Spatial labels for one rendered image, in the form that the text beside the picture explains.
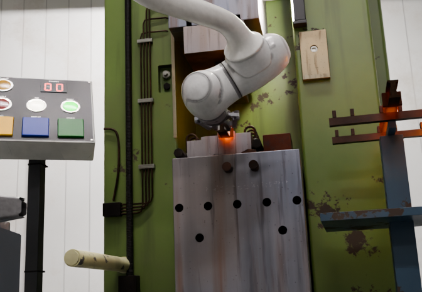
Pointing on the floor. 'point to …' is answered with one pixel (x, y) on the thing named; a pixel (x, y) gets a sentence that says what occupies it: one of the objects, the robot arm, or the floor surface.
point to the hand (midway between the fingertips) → (223, 128)
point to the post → (35, 227)
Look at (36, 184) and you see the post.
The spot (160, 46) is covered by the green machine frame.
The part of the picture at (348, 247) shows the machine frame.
